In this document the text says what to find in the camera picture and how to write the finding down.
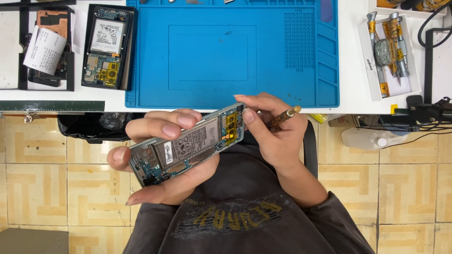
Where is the person's left hand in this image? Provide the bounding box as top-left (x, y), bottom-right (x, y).
top-left (107, 109), bottom-right (220, 206)

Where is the person's right hand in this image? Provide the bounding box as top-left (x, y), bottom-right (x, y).
top-left (233, 92), bottom-right (308, 177)

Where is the orange patterned screwdriver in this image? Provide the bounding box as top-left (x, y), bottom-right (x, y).
top-left (270, 105), bottom-right (302, 127)
top-left (382, 19), bottom-right (401, 85)

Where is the phone with silver frame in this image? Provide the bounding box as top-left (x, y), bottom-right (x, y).
top-left (128, 102), bottom-right (246, 187)

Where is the black chair part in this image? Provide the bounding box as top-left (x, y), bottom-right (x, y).
top-left (303, 120), bottom-right (318, 169)

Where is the yellow packet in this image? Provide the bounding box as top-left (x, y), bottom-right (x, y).
top-left (311, 114), bottom-right (339, 124)

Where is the dark grey sweatshirt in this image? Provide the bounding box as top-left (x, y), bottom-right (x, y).
top-left (122, 131), bottom-right (375, 254)

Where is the white plastic bottle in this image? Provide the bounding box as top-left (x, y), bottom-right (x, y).
top-left (341, 127), bottom-right (408, 150)

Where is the black plastic bag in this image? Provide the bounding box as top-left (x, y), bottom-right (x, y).
top-left (57, 112), bottom-right (149, 143)

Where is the white cardboard tool box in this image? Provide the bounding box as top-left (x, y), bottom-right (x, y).
top-left (357, 13), bottom-right (422, 102)

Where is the blue silicone repair mat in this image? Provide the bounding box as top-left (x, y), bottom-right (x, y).
top-left (125, 0), bottom-right (340, 109)

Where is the grey putty ball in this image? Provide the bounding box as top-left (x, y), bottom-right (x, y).
top-left (374, 39), bottom-right (393, 67)

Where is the purple plastic card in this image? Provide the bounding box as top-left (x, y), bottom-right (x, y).
top-left (321, 0), bottom-right (334, 22)

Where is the grey box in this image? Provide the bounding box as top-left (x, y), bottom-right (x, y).
top-left (0, 227), bottom-right (69, 254)

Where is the green ruler strip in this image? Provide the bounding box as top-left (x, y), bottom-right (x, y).
top-left (0, 100), bottom-right (105, 112)

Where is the long silver yellow screwdriver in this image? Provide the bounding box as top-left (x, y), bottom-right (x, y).
top-left (366, 11), bottom-right (390, 99)

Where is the short silver yellow screwdriver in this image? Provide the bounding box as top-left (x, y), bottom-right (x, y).
top-left (388, 12), bottom-right (410, 78)

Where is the black phone tray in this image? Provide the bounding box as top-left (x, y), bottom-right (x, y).
top-left (81, 4), bottom-right (138, 91)

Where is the black metal stand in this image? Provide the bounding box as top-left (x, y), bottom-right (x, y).
top-left (424, 28), bottom-right (452, 104)

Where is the white paper receipt roll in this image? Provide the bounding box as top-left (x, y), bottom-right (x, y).
top-left (23, 26), bottom-right (68, 75)

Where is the phone with copper back plate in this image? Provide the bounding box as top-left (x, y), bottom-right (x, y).
top-left (28, 10), bottom-right (68, 87)

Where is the opened phone with black frame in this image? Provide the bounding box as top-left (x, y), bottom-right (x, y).
top-left (82, 6), bottom-right (132, 89)

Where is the black cable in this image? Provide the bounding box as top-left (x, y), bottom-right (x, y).
top-left (418, 2), bottom-right (452, 49)

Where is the black frame tray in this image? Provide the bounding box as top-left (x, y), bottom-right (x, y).
top-left (18, 5), bottom-right (75, 91)

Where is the thin black frame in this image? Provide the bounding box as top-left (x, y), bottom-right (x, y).
top-left (0, 0), bottom-right (76, 6)

